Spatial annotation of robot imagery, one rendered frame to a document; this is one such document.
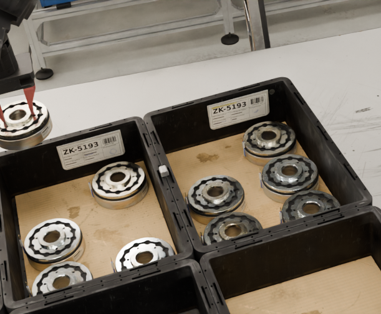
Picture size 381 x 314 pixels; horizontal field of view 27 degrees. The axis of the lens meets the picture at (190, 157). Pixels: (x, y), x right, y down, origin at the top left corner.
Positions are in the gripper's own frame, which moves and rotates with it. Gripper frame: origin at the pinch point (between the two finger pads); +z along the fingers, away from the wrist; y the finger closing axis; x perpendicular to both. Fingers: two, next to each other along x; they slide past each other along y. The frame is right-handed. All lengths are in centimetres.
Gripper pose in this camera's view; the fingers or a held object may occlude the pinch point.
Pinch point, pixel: (17, 112)
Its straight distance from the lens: 137.6
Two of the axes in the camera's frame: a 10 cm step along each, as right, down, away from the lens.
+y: 9.6, -2.7, 0.9
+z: 1.4, 7.4, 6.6
